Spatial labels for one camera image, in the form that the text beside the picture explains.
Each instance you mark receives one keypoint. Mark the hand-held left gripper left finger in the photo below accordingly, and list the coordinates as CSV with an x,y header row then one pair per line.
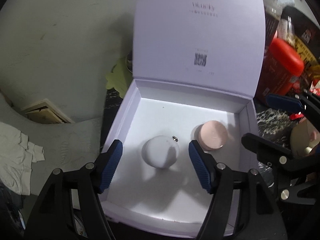
x,y
112,165

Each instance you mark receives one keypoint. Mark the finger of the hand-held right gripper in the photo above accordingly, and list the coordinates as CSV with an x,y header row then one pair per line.
x,y
282,102
262,147

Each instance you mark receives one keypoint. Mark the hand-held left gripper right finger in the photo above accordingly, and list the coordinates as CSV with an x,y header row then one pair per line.
x,y
198,165

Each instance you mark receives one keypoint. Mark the beige round case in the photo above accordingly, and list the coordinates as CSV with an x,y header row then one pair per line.
x,y
302,140

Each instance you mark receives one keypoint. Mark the white hinged-lid gift box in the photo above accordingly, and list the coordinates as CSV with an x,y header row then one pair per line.
x,y
175,55

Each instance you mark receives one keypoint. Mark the pink round case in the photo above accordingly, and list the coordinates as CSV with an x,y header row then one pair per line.
x,y
212,135

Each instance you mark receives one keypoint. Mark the red-lidded jar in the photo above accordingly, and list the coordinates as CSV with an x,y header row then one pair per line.
x,y
277,67

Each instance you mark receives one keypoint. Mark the red and white packet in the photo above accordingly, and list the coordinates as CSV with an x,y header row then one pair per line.
x,y
315,86

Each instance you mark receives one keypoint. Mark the light grey quilted bedding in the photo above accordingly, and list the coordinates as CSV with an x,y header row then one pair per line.
x,y
62,142

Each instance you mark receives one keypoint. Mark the black snack bag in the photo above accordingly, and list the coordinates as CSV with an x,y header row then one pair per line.
x,y
302,37

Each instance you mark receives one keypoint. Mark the green flower-shaped coaster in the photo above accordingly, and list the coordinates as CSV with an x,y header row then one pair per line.
x,y
117,77

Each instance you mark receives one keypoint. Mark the clear plastic bottle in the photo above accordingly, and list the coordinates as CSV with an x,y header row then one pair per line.
x,y
271,12

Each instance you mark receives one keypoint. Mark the white crumpled cloth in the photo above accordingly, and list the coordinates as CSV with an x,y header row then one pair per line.
x,y
15,155

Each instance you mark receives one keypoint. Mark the small grey device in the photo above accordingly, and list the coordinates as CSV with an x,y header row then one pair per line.
x,y
129,61

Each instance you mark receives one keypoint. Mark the wooden picture frame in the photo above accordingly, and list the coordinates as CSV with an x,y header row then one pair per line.
x,y
42,112

